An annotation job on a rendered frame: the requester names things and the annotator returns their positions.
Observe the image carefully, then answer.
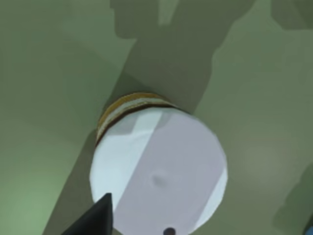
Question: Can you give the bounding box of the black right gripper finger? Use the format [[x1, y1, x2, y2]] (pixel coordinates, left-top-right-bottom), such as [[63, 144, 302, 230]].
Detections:
[[60, 192, 113, 235]]

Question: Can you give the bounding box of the white-lidded cylindrical can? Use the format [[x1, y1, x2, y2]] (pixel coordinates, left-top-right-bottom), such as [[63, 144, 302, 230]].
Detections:
[[89, 92, 228, 235]]

